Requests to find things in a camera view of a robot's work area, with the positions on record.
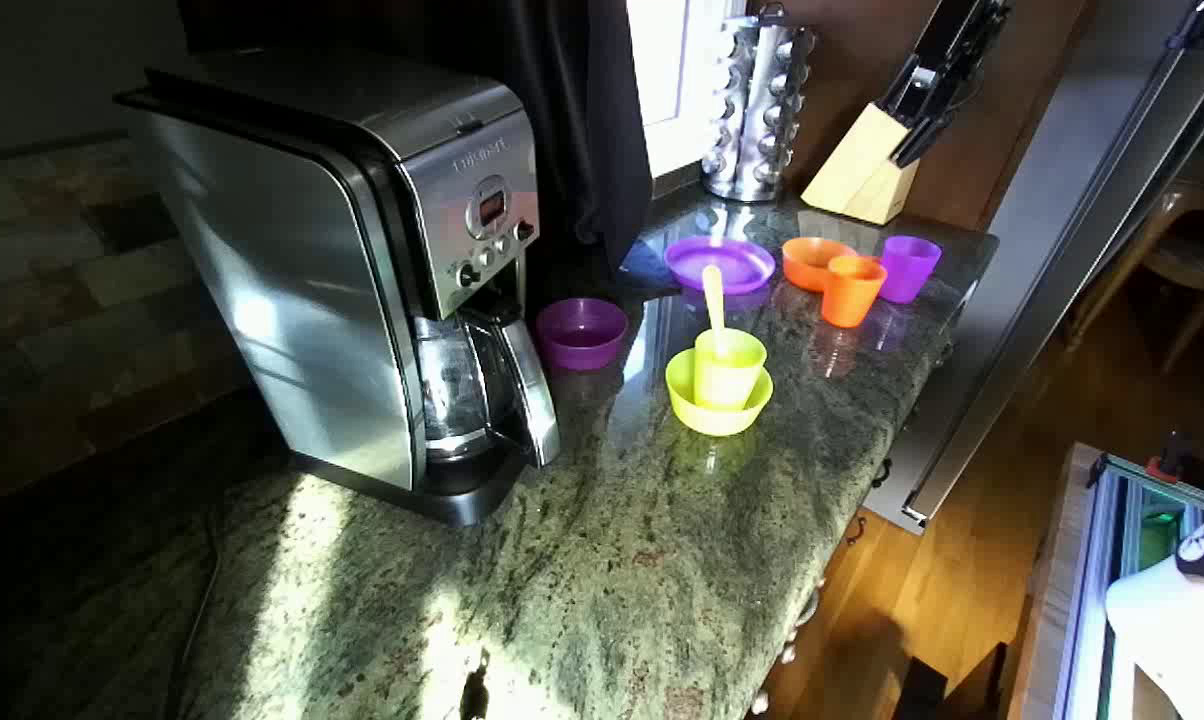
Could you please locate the yellow plastic cup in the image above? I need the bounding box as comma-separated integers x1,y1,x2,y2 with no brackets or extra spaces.
690,326,771,411

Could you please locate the yellow plastic bowl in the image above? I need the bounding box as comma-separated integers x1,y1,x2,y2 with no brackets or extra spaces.
659,345,777,439

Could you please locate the orange plastic bowl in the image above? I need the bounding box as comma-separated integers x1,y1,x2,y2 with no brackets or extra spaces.
780,230,860,294

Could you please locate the orange plastic cup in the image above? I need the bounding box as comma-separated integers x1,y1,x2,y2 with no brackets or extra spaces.
814,251,893,333

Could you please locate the purple plastic cup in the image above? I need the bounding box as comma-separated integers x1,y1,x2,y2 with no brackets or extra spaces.
875,230,946,308

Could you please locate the glass coffee carafe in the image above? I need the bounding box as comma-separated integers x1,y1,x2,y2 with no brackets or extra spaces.
411,310,565,471

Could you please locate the purple plastic plate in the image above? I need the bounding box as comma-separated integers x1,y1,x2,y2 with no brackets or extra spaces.
659,235,780,299

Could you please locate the stainless steel coffee maker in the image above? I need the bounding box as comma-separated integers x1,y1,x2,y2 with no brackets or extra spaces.
117,43,565,529

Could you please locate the stainless steel refrigerator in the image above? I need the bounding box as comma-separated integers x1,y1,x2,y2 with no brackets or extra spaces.
863,0,1204,536

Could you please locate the white storage cart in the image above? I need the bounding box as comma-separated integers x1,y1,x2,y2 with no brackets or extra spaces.
1006,439,1204,720

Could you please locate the wooden chair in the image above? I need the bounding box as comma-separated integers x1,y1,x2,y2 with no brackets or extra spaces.
1062,172,1204,380

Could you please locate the window with white frame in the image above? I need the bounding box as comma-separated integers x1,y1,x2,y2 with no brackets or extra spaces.
624,0,751,184

